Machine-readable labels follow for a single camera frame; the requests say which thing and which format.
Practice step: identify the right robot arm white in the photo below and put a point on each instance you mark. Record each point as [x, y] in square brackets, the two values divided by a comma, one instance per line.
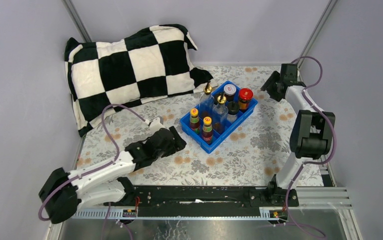
[312, 134]

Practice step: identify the glass oil bottle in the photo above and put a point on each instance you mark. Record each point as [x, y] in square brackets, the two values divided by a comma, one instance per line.
[220, 111]
[206, 102]

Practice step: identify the blue plastic divided bin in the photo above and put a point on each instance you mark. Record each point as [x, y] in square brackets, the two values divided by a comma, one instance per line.
[229, 127]

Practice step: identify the glass oil bottle front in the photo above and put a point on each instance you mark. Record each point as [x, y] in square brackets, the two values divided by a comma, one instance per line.
[206, 102]

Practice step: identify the black white checkered blanket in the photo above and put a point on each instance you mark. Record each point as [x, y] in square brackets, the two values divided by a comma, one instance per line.
[150, 65]

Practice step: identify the red lid chili sauce jar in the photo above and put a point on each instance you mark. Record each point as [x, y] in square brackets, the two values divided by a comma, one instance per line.
[245, 95]

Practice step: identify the yellow cap sauce bottle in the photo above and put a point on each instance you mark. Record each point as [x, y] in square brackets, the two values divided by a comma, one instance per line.
[207, 130]
[194, 121]

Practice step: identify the yellow cap sauce bottle front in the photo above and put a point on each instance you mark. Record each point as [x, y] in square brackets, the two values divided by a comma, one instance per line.
[194, 121]

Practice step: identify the floral tablecloth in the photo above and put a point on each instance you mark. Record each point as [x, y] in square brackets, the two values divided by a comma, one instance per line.
[249, 156]

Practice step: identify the black lid shaker jar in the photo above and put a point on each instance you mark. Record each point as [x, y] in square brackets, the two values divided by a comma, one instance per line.
[233, 109]

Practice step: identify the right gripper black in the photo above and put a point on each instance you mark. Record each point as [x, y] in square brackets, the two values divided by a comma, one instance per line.
[268, 86]

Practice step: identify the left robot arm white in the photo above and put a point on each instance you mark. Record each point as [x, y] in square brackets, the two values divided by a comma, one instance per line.
[64, 193]

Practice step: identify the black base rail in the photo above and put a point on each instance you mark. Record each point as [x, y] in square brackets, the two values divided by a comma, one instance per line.
[206, 201]

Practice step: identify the white lid brown sauce jar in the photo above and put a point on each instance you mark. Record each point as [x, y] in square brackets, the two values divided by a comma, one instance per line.
[229, 92]

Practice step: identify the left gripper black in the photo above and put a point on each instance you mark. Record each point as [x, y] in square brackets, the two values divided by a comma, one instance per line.
[178, 144]

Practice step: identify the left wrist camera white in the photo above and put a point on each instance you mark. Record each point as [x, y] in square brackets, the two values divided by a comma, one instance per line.
[155, 124]

